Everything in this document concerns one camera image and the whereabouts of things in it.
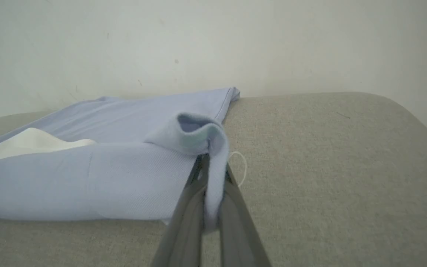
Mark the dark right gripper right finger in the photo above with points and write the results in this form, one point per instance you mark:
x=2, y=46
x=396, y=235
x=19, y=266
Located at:
x=239, y=241

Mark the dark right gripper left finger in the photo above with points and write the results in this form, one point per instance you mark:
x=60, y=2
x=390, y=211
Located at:
x=184, y=237

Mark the light blue polo shirt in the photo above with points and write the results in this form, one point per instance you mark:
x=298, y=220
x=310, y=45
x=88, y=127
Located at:
x=124, y=178

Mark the white thread loop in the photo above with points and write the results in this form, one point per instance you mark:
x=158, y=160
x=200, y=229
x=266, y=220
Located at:
x=245, y=168

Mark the grey fabric sofa seat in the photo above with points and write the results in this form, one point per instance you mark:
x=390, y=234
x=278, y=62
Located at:
x=328, y=185

